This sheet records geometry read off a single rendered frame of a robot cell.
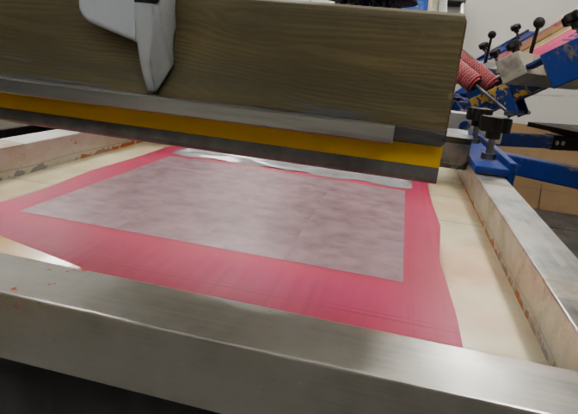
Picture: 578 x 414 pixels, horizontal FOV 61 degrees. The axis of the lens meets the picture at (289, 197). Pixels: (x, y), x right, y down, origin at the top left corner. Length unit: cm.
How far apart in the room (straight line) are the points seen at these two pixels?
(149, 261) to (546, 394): 27
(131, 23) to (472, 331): 29
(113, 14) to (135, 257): 17
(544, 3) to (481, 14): 51
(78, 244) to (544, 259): 35
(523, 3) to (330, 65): 475
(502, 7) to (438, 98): 470
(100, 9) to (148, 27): 4
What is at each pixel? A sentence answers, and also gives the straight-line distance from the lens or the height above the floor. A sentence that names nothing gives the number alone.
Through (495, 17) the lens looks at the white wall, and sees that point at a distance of 498.
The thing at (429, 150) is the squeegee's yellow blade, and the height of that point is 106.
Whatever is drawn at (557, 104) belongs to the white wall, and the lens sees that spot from 509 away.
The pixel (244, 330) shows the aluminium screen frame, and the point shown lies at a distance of 23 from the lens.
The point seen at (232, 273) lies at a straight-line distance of 37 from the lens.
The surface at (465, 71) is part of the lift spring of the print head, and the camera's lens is 137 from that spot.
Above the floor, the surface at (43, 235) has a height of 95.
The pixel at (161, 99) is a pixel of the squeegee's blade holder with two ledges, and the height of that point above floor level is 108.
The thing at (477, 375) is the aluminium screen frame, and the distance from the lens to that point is 23.
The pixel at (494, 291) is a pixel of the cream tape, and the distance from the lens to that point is 41.
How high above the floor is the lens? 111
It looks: 16 degrees down
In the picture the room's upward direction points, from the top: 6 degrees clockwise
